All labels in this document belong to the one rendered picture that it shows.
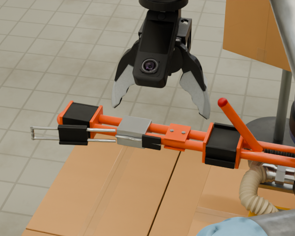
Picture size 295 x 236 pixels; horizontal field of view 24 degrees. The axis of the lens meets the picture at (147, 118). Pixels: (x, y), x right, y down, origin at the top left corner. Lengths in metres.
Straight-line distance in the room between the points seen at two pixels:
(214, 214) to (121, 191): 0.72
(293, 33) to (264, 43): 2.17
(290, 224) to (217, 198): 1.11
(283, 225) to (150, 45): 0.37
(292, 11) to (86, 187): 1.71
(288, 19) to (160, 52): 0.20
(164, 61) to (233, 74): 3.20
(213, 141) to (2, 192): 1.88
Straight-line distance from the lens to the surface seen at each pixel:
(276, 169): 1.58
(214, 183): 1.83
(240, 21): 2.99
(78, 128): 1.58
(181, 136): 1.57
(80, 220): 2.31
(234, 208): 1.76
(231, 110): 1.50
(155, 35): 0.95
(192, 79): 1.01
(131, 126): 1.59
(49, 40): 4.50
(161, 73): 0.92
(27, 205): 3.20
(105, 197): 2.38
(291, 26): 0.81
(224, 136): 1.57
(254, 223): 0.68
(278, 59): 2.98
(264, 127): 3.64
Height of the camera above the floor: 2.13
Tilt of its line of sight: 35 degrees down
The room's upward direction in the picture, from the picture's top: straight up
